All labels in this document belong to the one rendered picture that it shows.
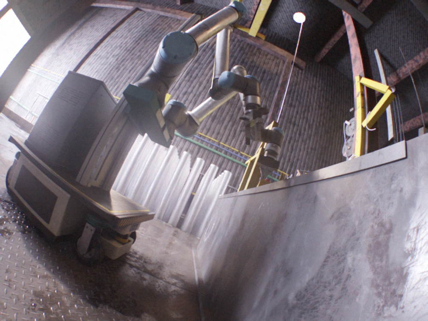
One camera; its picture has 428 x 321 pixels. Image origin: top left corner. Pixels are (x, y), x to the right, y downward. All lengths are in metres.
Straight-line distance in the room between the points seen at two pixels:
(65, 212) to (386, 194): 1.00
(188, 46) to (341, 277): 0.89
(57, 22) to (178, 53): 3.49
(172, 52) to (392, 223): 0.84
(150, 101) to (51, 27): 3.42
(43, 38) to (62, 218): 3.47
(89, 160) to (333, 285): 1.05
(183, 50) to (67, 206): 0.81
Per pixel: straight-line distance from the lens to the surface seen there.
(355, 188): 0.44
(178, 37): 0.85
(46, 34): 4.02
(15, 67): 3.82
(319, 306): 0.42
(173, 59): 0.81
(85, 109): 1.05
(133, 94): 0.88
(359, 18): 6.03
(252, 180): 1.56
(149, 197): 3.51
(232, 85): 0.93
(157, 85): 0.91
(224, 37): 1.27
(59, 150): 1.04
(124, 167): 4.03
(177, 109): 1.37
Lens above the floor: 0.49
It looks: 15 degrees up
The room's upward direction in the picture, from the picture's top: 24 degrees clockwise
